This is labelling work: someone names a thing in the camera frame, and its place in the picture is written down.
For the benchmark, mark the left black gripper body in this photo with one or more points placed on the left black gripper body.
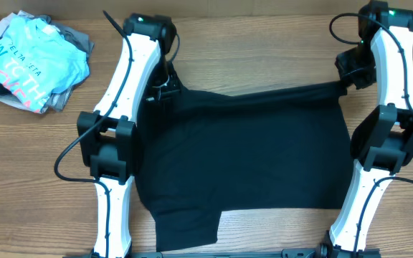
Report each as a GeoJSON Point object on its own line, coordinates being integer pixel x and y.
{"type": "Point", "coordinates": [163, 84]}

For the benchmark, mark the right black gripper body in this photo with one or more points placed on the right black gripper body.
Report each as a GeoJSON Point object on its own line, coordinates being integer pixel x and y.
{"type": "Point", "coordinates": [356, 67]}

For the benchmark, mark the black t-shirt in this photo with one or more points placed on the black t-shirt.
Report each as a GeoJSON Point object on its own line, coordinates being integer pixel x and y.
{"type": "Point", "coordinates": [206, 153]}

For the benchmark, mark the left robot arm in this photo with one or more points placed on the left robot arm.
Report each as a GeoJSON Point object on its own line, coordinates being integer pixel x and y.
{"type": "Point", "coordinates": [110, 144]}

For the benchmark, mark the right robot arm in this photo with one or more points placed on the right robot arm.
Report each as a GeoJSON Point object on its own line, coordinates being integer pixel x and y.
{"type": "Point", "coordinates": [383, 143]}

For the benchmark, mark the grey folded garment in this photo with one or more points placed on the grey folded garment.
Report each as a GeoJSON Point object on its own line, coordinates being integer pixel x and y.
{"type": "Point", "coordinates": [80, 40]}

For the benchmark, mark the light blue printed t-shirt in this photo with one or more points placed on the light blue printed t-shirt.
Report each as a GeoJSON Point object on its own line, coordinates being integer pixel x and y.
{"type": "Point", "coordinates": [36, 62]}

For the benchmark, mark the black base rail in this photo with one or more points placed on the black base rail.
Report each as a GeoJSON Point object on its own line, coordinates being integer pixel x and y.
{"type": "Point", "coordinates": [285, 253]}

